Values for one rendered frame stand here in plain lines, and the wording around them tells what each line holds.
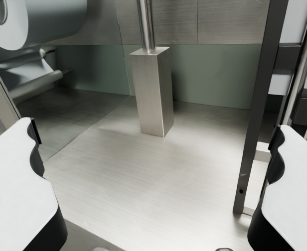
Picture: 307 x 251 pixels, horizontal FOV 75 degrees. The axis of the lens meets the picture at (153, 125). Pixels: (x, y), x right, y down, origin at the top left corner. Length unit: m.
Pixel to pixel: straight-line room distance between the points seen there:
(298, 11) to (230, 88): 0.53
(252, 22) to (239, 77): 0.18
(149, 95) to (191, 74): 0.27
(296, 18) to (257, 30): 0.44
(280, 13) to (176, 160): 0.42
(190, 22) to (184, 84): 0.23
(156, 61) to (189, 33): 0.27
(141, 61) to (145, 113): 0.17
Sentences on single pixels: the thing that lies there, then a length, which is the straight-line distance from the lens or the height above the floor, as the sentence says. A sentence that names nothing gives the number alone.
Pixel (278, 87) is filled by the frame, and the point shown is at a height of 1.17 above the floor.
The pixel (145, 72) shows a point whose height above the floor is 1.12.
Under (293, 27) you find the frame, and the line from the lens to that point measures 0.33.
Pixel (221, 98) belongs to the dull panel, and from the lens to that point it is 0.84.
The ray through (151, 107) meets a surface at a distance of 0.63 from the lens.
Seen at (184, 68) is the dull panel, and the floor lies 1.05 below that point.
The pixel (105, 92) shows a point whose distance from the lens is 0.85.
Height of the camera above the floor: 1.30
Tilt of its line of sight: 32 degrees down
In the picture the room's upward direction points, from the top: 7 degrees counter-clockwise
